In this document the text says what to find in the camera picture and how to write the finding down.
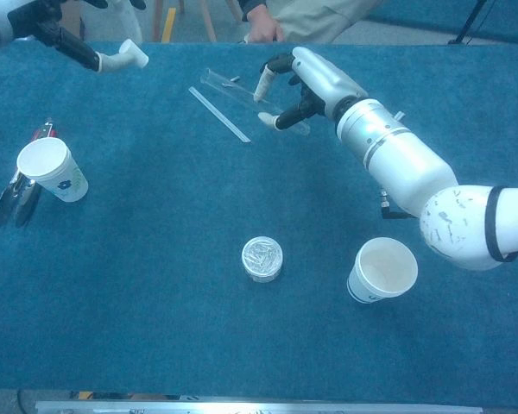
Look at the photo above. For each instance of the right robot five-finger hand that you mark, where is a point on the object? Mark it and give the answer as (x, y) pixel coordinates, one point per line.
(324, 77)

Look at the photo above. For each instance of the bystander's bare hand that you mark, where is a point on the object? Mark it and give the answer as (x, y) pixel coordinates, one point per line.
(263, 26)

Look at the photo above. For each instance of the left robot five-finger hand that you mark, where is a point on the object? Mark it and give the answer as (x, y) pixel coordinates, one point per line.
(69, 45)

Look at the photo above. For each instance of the clear glass test tube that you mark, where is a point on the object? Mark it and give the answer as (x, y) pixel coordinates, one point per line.
(233, 88)

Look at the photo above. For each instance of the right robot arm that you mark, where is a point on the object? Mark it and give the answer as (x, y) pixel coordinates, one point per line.
(406, 159)

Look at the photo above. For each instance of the person in beige clothes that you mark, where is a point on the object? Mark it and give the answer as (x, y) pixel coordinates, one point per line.
(319, 19)

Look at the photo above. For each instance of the metal socket head screw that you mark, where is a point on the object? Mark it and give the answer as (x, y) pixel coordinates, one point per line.
(235, 79)

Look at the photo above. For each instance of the clear thin glass rod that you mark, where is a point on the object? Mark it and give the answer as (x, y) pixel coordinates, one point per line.
(219, 114)

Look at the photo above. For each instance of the paper cup with blue flower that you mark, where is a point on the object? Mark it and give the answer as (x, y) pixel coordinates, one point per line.
(47, 164)

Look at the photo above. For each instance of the black tripod stand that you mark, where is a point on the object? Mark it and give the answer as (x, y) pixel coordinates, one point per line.
(468, 23)

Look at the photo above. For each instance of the round clear box of clips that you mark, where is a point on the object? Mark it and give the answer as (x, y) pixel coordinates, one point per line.
(261, 258)

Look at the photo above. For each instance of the paper cup with dark stripe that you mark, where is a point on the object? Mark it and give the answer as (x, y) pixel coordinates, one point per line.
(386, 265)

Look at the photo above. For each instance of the teal table cloth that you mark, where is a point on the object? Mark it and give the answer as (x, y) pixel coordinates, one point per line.
(155, 259)

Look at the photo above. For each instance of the aluminium frame rail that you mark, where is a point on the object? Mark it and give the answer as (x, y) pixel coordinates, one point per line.
(259, 407)

